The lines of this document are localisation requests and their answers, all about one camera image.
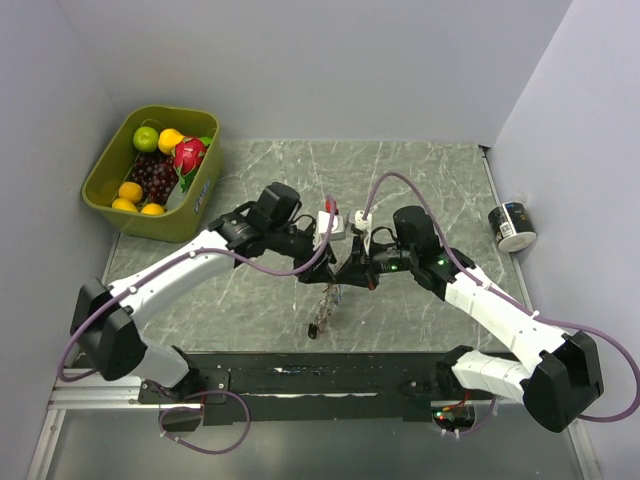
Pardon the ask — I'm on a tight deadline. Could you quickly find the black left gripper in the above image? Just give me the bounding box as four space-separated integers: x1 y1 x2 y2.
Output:
268 222 337 284

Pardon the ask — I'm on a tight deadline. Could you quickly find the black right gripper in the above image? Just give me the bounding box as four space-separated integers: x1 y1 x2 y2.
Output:
335 233 417 290

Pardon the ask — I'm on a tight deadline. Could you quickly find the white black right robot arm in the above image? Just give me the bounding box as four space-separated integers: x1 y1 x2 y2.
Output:
336 206 603 433

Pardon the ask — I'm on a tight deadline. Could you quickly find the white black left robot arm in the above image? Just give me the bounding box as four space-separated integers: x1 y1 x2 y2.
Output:
70 182 338 402

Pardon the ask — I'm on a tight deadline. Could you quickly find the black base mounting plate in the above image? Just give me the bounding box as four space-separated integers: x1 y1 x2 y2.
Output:
137 351 501 427

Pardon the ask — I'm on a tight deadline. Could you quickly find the black white tape roll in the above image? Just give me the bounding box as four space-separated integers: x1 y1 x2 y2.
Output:
487 201 537 253

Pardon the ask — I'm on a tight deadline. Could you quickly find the pink dragon fruit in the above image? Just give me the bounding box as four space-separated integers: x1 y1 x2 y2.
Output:
172 137 212 193

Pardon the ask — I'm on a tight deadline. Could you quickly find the orange fruit front right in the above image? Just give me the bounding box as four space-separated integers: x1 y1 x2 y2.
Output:
140 203 165 216

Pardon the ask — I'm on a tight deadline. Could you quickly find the orange fruit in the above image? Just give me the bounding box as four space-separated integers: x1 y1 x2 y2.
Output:
118 181 145 204
140 203 165 216

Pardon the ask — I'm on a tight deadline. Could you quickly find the olive green plastic bin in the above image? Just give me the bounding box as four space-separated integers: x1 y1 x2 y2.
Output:
81 105 223 243

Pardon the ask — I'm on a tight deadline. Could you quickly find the purple grape bunch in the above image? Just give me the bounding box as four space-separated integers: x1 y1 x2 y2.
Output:
128 150 178 205

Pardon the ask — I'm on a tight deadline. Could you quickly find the orange fruit upper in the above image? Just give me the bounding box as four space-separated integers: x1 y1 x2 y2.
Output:
118 181 145 204

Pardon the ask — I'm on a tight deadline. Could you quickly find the yellow lemon front left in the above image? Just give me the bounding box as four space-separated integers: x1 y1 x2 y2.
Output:
111 197 138 213

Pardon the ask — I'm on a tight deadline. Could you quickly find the green apple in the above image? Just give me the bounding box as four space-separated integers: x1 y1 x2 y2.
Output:
132 126 159 153

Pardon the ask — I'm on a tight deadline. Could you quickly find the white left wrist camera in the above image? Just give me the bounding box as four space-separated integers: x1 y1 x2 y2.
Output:
314 196 347 247

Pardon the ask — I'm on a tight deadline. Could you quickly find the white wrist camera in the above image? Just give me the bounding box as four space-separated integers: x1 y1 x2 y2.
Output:
348 210 373 253
314 196 347 247

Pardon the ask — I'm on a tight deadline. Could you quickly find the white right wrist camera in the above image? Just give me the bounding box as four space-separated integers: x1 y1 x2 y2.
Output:
348 210 373 253

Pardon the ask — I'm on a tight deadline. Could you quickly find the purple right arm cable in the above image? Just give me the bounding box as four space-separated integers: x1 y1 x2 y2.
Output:
363 171 640 441

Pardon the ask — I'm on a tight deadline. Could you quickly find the aluminium rail frame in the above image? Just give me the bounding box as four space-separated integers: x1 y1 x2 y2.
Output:
28 377 602 479

